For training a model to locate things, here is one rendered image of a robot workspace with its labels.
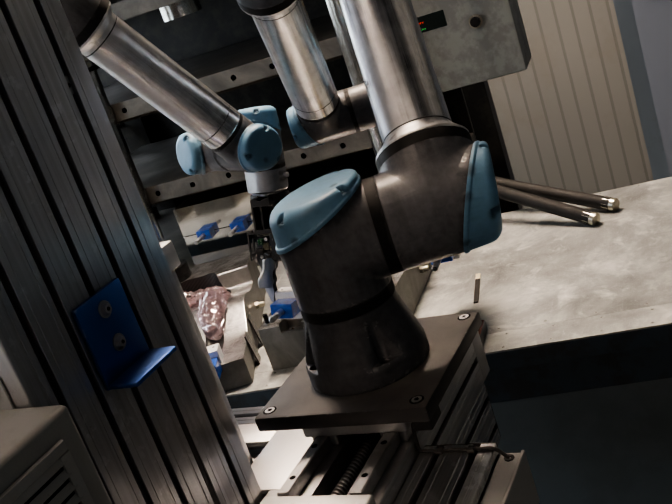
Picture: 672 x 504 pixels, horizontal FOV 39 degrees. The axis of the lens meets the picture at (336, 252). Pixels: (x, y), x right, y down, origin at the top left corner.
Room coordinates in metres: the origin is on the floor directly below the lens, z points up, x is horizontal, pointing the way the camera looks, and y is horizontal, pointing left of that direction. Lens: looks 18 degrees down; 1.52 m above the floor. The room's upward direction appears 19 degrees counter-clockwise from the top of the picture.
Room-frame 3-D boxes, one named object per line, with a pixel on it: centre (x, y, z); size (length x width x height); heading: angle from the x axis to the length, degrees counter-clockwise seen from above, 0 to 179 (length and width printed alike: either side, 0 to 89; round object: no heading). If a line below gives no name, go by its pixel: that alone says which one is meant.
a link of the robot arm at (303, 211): (1.05, 0.00, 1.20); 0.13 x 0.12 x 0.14; 84
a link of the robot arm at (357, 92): (1.55, -0.16, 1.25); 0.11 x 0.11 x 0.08; 84
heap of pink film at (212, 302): (1.91, 0.33, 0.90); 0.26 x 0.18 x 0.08; 175
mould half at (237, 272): (1.91, 0.34, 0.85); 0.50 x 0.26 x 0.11; 175
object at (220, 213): (2.80, 0.18, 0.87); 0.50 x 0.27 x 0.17; 158
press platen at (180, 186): (2.94, 0.18, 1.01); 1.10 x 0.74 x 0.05; 68
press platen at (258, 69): (2.94, 0.18, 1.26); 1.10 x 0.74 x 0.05; 68
